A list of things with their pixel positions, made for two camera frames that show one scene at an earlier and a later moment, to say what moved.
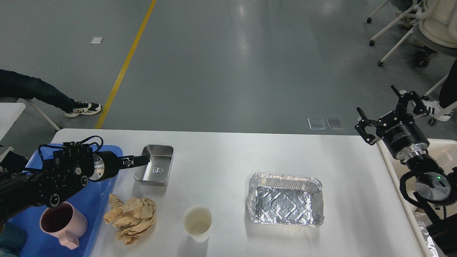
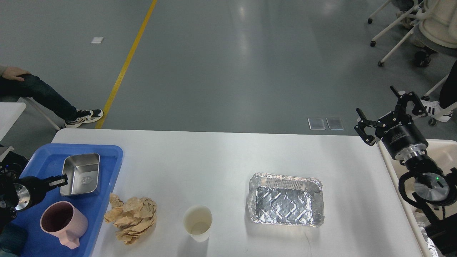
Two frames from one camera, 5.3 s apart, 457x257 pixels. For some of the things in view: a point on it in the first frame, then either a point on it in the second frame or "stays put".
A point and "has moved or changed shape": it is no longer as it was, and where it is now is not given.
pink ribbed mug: [64, 222] stays put
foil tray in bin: [422, 221] stays put
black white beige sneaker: [79, 108] to [84, 116]
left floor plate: [316, 123] stays put
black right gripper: [402, 135] stays put
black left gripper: [107, 164] to [31, 190]
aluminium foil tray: [278, 199] stays put
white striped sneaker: [436, 111] stays put
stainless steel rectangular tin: [158, 169] has moved or changed shape
